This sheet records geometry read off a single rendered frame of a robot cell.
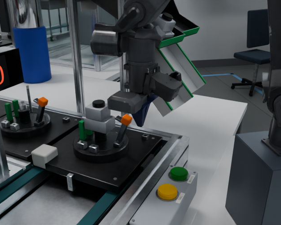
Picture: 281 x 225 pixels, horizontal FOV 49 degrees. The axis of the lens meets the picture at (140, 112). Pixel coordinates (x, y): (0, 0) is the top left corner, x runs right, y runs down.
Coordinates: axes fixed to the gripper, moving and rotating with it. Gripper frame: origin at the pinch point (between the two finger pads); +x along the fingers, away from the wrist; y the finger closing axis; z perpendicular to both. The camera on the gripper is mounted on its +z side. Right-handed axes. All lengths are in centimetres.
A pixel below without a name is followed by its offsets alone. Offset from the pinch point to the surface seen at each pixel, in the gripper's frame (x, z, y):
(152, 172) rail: 13.7, 4.3, -1.9
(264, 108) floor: 107, 12, 289
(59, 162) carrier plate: 12.2, -16.0, -10.1
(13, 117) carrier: 10.5, -41.8, 0.8
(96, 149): 9.1, -8.7, -5.4
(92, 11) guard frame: -10, -71, 86
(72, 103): 23, -53, 41
